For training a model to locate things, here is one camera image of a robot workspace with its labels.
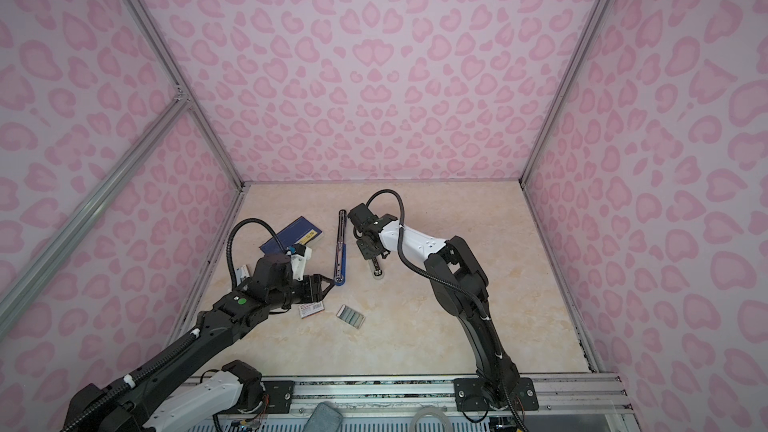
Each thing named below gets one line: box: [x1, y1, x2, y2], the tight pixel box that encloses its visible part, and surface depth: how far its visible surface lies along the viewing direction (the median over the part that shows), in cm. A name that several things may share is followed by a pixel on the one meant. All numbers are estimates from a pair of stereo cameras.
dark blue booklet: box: [259, 216, 324, 254], surface depth 106 cm
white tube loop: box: [409, 406, 452, 432], surface depth 72 cm
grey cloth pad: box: [303, 401, 343, 432], surface depth 69 cm
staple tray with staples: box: [336, 304, 366, 329], surface depth 88 cm
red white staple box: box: [298, 301, 325, 319], surface depth 89 cm
